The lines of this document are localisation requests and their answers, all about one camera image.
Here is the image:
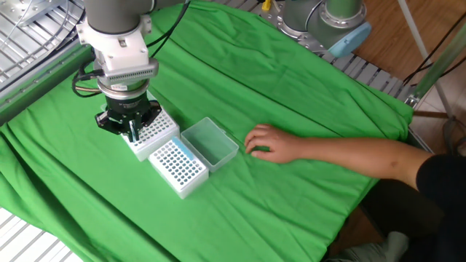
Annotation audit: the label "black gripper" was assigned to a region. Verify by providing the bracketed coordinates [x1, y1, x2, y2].
[94, 92, 163, 143]

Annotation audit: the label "white rack with many tips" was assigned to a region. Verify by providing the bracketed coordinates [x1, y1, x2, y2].
[121, 107, 181, 162]

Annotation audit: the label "white tip rack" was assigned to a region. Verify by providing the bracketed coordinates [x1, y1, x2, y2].
[148, 136, 210, 200]

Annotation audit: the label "person's right hand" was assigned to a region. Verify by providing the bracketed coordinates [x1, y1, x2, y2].
[243, 123, 305, 164]

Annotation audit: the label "silver round wrist coupling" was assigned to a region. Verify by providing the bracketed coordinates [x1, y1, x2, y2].
[93, 60, 151, 101]

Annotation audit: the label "silver finned wrist box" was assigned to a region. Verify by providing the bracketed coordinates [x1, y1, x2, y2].
[103, 57, 160, 87]

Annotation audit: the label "silver perforated mounting plate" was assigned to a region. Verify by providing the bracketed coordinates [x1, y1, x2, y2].
[0, 0, 65, 28]

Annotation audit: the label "green cloth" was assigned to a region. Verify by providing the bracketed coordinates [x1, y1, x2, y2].
[0, 0, 415, 262]

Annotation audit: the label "olive green trousers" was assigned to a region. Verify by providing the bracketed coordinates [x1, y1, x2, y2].
[325, 231, 411, 262]

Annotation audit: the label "white pole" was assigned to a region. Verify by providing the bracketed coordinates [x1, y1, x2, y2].
[395, 0, 456, 118]

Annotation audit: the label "brown wooden bar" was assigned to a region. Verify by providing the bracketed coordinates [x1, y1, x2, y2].
[413, 110, 449, 120]

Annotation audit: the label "dark chair base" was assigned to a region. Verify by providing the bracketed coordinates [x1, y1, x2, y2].
[442, 115, 466, 157]

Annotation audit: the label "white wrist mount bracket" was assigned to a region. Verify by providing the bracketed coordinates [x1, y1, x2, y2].
[76, 14, 153, 74]

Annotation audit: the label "black cable with plug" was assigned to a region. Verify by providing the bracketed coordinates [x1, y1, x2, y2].
[71, 60, 106, 99]

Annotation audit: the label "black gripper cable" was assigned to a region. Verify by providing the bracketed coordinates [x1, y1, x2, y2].
[145, 0, 192, 59]

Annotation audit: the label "grey aluminium frame rail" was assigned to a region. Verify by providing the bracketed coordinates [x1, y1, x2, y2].
[0, 43, 94, 127]
[406, 129, 436, 156]

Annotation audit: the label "black table cable bundle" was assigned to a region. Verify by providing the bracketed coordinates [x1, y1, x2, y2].
[0, 9, 88, 94]

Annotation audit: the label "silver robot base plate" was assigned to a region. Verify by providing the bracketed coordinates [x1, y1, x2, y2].
[236, 0, 341, 62]

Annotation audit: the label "black hanging cables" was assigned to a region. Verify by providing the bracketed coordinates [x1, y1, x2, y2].
[402, 10, 466, 87]

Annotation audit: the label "green tinted frame post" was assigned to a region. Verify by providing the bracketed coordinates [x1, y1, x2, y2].
[403, 21, 466, 109]

